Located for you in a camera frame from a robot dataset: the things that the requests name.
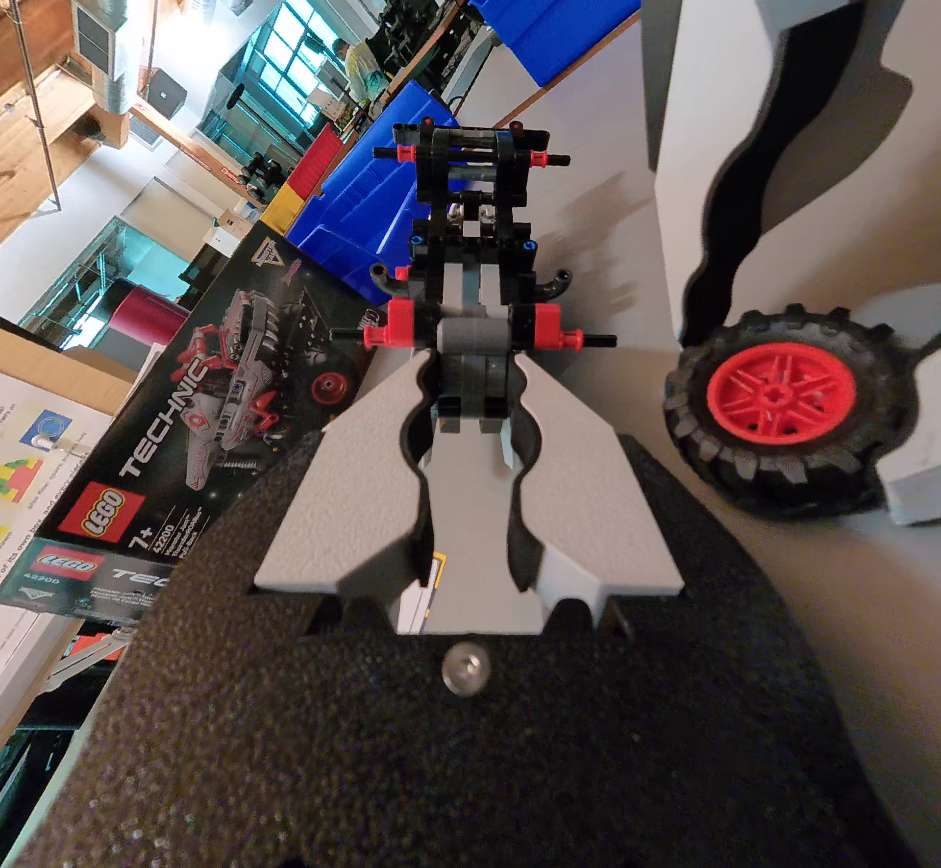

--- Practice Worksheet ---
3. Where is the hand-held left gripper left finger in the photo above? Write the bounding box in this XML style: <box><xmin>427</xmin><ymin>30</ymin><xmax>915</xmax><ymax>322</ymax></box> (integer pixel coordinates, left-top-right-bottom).
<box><xmin>253</xmin><ymin>352</ymin><xmax>444</xmax><ymax>626</ymax></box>

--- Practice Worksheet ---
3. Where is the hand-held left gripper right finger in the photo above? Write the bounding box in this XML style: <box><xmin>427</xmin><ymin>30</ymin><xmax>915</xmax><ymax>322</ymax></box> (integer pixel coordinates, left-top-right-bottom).
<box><xmin>507</xmin><ymin>352</ymin><xmax>685</xmax><ymax>626</ymax></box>

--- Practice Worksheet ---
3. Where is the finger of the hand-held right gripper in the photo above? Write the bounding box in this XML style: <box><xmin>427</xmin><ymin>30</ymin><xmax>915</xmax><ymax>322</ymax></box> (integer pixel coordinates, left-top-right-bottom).
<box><xmin>641</xmin><ymin>0</ymin><xmax>914</xmax><ymax>363</ymax></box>
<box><xmin>856</xmin><ymin>287</ymin><xmax>941</xmax><ymax>527</ymax></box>

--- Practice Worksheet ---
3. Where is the black toy wheel red hub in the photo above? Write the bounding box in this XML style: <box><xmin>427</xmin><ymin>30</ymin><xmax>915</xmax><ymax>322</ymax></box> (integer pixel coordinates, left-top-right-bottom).
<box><xmin>664</xmin><ymin>303</ymin><xmax>920</xmax><ymax>516</ymax></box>

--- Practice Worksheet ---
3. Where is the black toy truck chassis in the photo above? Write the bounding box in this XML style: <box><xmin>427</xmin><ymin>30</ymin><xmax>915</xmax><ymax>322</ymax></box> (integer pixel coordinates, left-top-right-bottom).
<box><xmin>331</xmin><ymin>120</ymin><xmax>619</xmax><ymax>443</ymax></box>

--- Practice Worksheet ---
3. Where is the light grey desk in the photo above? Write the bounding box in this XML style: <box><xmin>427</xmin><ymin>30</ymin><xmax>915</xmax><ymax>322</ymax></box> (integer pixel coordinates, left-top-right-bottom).
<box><xmin>353</xmin><ymin>11</ymin><xmax>941</xmax><ymax>868</ymax></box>

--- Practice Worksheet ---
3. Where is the white instruction booklet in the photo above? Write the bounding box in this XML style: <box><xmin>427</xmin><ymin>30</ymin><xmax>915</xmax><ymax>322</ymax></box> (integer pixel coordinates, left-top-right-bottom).
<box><xmin>396</xmin><ymin>550</ymin><xmax>451</xmax><ymax>635</ymax></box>

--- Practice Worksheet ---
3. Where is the black toy truck set box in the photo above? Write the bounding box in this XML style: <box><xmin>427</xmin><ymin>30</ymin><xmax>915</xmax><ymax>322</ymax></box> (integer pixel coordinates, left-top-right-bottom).
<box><xmin>0</xmin><ymin>227</ymin><xmax>385</xmax><ymax>620</ymax></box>

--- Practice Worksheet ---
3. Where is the maroon cylinder container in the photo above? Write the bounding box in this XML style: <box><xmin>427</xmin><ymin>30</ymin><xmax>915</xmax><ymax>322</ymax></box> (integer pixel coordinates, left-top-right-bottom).
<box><xmin>109</xmin><ymin>278</ymin><xmax>194</xmax><ymax>353</ymax></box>

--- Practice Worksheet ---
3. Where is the white printed sheet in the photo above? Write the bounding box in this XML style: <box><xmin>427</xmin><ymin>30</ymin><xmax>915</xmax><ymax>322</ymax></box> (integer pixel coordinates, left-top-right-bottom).
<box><xmin>0</xmin><ymin>372</ymin><xmax>122</xmax><ymax>578</ymax></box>

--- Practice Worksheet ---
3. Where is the white cardboard box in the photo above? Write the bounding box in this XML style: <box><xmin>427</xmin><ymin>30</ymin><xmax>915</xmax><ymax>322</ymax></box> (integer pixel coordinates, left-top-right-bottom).
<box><xmin>200</xmin><ymin>202</ymin><xmax>257</xmax><ymax>257</ymax></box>

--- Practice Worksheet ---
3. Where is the small blue storage bin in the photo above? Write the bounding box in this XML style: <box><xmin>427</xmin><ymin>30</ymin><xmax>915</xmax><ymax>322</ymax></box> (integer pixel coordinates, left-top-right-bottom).
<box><xmin>285</xmin><ymin>80</ymin><xmax>463</xmax><ymax>296</ymax></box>

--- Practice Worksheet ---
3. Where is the brown cardboard box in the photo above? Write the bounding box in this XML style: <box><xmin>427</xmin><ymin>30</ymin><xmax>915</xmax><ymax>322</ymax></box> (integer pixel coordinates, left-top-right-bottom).
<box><xmin>0</xmin><ymin>324</ymin><xmax>142</xmax><ymax>417</ymax></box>

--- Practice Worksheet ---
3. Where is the red storage bin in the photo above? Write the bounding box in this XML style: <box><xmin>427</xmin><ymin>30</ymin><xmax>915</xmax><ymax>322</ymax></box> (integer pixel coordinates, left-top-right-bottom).
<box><xmin>290</xmin><ymin>122</ymin><xmax>348</xmax><ymax>206</ymax></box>

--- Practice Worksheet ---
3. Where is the glass window wall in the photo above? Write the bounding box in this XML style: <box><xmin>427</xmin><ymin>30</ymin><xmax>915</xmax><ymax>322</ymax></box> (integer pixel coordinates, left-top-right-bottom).
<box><xmin>198</xmin><ymin>0</ymin><xmax>413</xmax><ymax>149</ymax></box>

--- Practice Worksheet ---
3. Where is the black wall speaker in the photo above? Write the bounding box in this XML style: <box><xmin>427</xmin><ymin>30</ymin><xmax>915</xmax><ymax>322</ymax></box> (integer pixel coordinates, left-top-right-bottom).
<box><xmin>136</xmin><ymin>67</ymin><xmax>188</xmax><ymax>121</ymax></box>

